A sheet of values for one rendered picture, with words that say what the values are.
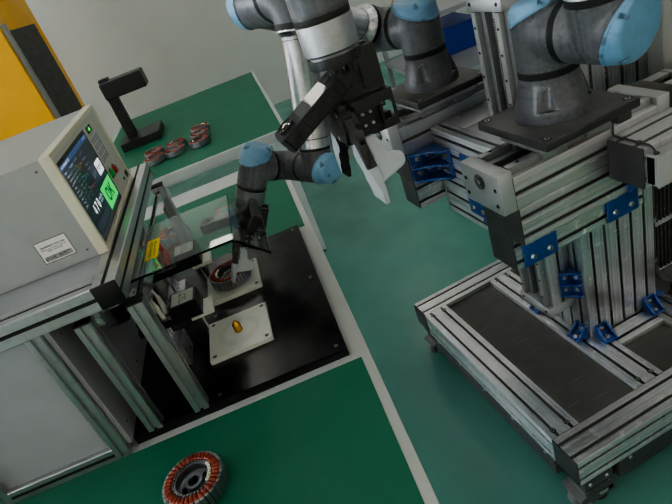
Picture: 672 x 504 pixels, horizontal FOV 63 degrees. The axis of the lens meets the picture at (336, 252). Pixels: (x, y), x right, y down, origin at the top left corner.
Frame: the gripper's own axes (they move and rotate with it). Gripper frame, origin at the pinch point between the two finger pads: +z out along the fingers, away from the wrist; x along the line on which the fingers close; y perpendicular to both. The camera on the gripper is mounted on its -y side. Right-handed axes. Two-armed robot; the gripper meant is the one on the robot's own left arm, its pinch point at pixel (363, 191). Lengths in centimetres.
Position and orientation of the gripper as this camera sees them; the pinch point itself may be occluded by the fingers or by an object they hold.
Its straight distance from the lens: 81.5
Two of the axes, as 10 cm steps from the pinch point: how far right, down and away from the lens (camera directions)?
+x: -3.5, -3.8, 8.6
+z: 3.2, 8.1, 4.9
